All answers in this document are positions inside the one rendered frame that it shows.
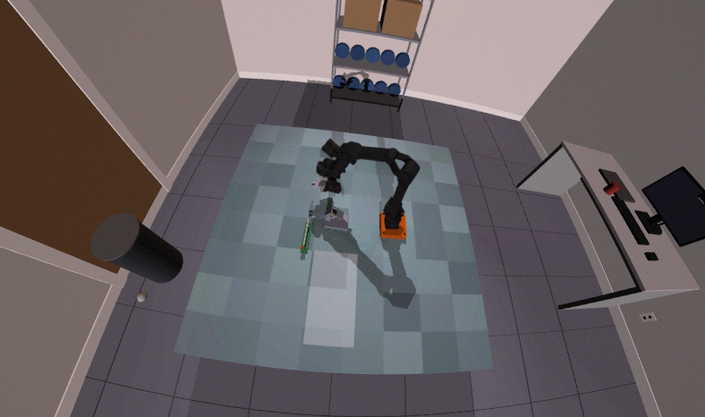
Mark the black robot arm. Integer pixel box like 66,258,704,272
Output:
316,139,420,229

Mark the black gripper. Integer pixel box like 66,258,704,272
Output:
322,158,345,194

